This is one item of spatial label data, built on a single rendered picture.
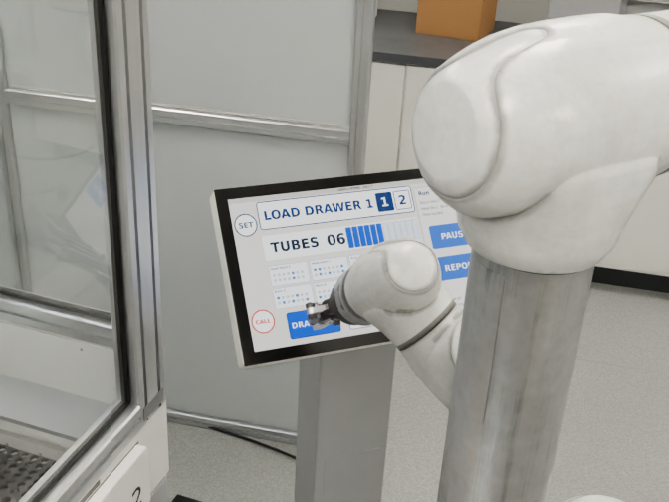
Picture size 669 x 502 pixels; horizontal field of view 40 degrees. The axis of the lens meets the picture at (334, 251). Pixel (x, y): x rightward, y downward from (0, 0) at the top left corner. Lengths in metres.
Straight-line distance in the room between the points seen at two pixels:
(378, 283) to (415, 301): 0.05
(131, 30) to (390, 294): 0.47
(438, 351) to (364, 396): 0.64
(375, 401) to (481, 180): 1.25
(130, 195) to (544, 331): 0.68
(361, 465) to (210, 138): 1.00
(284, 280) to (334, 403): 0.33
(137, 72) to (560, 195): 0.71
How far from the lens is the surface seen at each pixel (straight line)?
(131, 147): 1.25
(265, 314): 1.57
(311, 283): 1.61
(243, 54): 2.38
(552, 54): 0.66
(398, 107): 3.68
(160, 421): 1.52
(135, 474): 1.45
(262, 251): 1.59
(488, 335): 0.76
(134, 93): 1.23
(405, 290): 1.16
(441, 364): 1.21
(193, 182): 2.55
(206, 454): 2.87
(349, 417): 1.85
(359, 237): 1.65
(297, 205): 1.63
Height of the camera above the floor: 1.85
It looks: 28 degrees down
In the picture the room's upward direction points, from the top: 3 degrees clockwise
